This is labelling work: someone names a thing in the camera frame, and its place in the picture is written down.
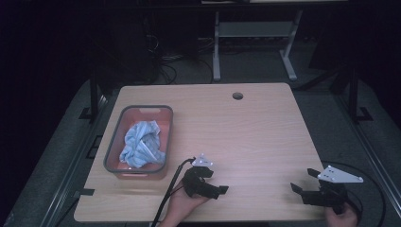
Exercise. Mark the blue striped cloth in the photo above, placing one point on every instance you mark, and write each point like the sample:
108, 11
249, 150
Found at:
140, 145

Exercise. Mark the black table edge bracket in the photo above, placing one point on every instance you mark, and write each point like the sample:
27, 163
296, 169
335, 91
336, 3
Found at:
85, 192

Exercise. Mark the black metal stand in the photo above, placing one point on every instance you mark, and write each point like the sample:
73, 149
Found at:
353, 94
93, 94

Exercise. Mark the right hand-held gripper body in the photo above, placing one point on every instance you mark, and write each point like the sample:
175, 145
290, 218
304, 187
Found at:
327, 197

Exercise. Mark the pink basket with grey rim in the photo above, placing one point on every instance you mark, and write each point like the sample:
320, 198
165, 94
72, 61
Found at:
113, 157

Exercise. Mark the person's left hand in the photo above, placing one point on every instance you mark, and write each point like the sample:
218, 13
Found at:
181, 205

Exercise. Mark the white metal table frame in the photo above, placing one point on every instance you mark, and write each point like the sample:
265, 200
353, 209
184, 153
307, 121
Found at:
252, 30

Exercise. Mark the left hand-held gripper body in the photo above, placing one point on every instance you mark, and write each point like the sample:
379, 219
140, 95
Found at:
192, 184

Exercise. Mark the person's right hand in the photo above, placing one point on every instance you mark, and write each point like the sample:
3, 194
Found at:
345, 219

